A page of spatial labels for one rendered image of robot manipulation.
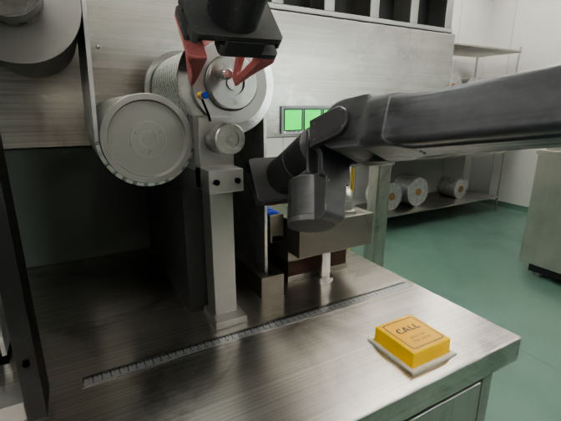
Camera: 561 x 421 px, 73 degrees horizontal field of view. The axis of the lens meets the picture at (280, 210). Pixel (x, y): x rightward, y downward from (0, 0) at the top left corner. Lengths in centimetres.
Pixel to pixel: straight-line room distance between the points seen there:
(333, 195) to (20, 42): 40
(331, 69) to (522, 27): 458
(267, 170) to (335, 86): 57
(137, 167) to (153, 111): 8
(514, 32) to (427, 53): 428
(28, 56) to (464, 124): 47
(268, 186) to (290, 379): 26
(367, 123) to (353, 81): 72
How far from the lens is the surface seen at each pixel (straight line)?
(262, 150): 62
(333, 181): 45
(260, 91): 59
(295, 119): 100
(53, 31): 55
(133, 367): 55
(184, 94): 56
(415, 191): 425
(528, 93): 35
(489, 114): 35
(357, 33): 114
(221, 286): 58
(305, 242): 64
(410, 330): 56
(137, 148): 54
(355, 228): 69
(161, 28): 90
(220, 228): 55
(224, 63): 56
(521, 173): 540
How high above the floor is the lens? 122
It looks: 15 degrees down
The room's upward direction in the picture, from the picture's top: straight up
